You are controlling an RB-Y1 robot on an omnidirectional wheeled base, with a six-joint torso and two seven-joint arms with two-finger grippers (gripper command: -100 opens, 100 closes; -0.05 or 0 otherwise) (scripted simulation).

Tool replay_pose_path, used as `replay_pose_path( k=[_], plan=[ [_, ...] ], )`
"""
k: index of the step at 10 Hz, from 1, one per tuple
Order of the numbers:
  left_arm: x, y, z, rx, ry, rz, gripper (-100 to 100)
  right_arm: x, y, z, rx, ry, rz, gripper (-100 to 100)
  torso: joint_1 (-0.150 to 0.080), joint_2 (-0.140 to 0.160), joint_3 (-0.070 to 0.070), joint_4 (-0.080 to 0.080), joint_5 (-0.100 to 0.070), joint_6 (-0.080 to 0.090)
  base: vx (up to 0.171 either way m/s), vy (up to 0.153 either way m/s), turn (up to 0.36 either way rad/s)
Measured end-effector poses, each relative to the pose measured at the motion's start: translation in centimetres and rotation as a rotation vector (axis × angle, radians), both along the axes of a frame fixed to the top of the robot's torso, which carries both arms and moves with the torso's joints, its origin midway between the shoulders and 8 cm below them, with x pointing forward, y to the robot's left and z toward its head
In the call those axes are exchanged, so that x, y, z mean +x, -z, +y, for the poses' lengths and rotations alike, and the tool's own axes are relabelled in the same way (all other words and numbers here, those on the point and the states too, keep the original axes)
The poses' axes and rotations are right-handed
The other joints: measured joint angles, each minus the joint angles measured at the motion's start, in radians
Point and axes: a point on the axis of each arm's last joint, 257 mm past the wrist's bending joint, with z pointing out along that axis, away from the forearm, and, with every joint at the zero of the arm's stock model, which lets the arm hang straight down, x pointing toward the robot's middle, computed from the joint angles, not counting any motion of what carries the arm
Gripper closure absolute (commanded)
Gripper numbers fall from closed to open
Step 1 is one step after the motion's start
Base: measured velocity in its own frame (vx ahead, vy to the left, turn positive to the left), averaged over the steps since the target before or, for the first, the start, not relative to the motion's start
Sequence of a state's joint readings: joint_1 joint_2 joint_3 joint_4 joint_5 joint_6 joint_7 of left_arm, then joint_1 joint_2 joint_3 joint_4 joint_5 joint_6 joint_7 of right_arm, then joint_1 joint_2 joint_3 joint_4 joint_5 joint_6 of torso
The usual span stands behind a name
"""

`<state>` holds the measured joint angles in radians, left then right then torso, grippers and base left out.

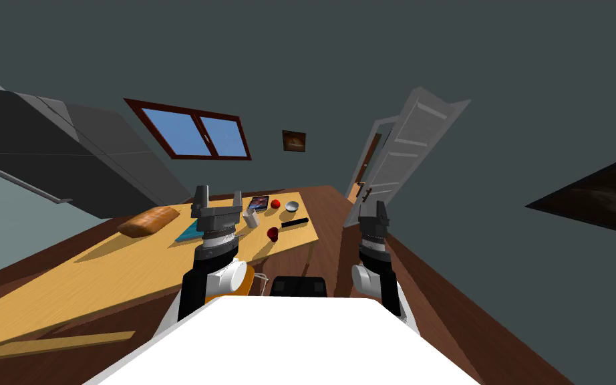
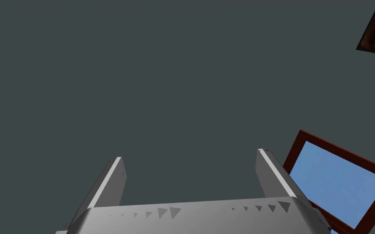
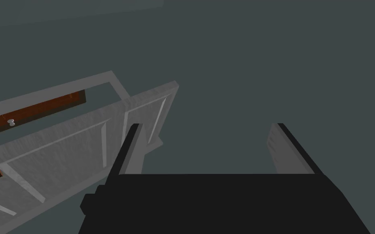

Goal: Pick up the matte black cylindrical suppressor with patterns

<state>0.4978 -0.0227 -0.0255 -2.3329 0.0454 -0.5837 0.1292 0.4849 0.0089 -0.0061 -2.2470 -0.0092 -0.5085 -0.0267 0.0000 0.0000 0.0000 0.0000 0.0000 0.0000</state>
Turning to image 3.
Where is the brown wooden door leaf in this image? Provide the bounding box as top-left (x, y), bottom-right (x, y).
top-left (0, 89), bottom-right (87, 139)

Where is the grey panelled door leaf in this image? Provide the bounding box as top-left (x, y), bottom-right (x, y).
top-left (0, 81), bottom-right (180, 234)

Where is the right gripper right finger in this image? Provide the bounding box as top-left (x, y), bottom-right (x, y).
top-left (267, 122), bottom-right (324, 175)

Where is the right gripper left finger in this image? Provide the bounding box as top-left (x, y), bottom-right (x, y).
top-left (108, 123), bottom-right (147, 176)

